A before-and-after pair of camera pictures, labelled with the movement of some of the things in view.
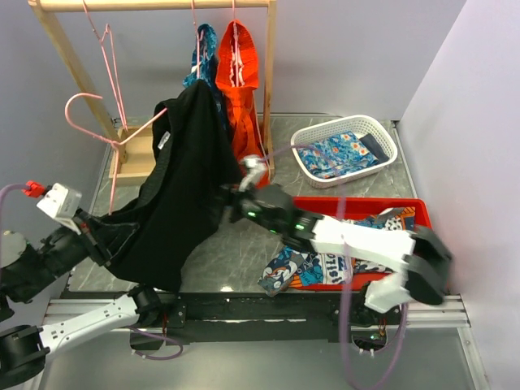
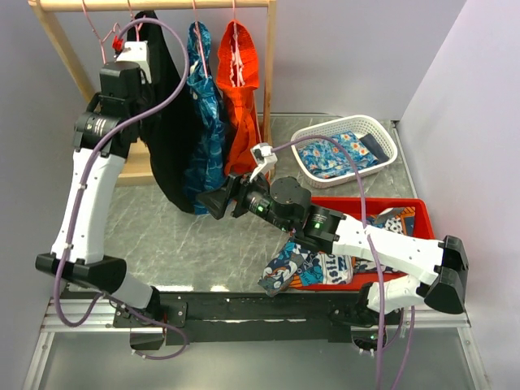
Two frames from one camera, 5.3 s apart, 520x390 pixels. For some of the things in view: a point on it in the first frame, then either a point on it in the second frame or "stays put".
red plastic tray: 351,208 stays put
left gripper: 103,240 -> 147,88
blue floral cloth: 335,155 stays put
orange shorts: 237,72 stays put
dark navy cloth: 369,140 stays put
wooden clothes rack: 132,147 stays put
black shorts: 189,187 -> 166,134
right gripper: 236,198 stays put
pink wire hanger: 116,145 -> 137,28
